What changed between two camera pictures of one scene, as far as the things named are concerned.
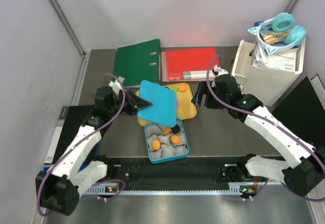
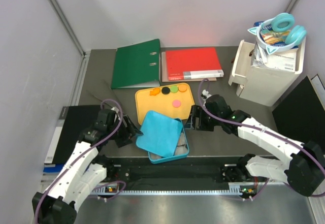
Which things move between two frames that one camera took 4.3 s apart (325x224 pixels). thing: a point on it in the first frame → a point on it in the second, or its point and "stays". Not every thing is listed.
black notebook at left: x=68 y=122 stays
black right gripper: x=203 y=89 → x=196 y=112
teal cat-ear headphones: x=281 y=22 stays
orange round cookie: x=183 y=88 stays
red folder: x=188 y=64 stays
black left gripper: x=136 y=103 → x=130 y=131
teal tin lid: x=163 y=110 → x=159 y=133
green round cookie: x=174 y=88 stays
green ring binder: x=138 y=62 stays
